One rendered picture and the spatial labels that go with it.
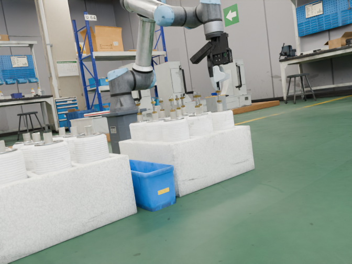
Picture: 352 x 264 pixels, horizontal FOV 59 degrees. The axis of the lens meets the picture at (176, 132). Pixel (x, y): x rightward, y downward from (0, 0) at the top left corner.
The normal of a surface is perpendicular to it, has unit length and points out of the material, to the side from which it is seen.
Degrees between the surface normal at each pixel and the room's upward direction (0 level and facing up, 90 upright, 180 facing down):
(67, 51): 90
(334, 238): 0
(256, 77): 90
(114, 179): 90
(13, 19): 90
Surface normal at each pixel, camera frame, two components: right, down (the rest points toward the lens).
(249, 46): -0.75, 0.17
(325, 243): -0.14, -0.99
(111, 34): 0.70, 0.17
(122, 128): -0.07, 0.11
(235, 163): 0.60, 0.00
